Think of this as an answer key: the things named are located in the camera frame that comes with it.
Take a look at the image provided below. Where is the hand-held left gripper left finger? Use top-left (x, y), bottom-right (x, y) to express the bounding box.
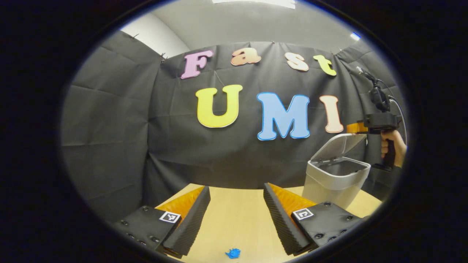
top-left (113, 186), bottom-right (211, 260)

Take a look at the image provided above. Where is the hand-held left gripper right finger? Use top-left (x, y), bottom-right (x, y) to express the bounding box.
top-left (263, 183), bottom-right (366, 256)

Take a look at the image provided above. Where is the white desktop garbage bin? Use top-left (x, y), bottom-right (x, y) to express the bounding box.
top-left (302, 133), bottom-right (371, 209)

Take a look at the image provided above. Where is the wooden desktop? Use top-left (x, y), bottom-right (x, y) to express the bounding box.
top-left (155, 183), bottom-right (382, 263)

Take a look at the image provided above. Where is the black backdrop cloth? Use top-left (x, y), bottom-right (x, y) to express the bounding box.
top-left (60, 30), bottom-right (408, 223)

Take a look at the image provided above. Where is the large ceiling light panel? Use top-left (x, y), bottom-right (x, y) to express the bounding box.
top-left (212, 0), bottom-right (296, 9)

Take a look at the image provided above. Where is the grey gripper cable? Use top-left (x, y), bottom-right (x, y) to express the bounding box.
top-left (377, 79), bottom-right (408, 146)

